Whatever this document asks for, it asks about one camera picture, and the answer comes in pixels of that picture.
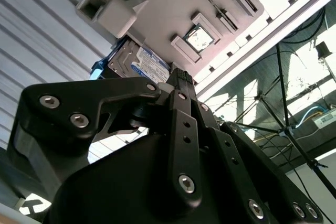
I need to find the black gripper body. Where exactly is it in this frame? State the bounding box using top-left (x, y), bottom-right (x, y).
top-left (48, 132), bottom-right (254, 224)

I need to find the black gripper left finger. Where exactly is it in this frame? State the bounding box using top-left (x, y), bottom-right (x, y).
top-left (6, 68), bottom-right (204, 209)

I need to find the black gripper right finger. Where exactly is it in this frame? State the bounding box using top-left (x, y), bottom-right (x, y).
top-left (185, 71), bottom-right (328, 224)

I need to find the hard disk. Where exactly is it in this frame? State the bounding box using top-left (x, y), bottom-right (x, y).
top-left (89, 37), bottom-right (172, 84)

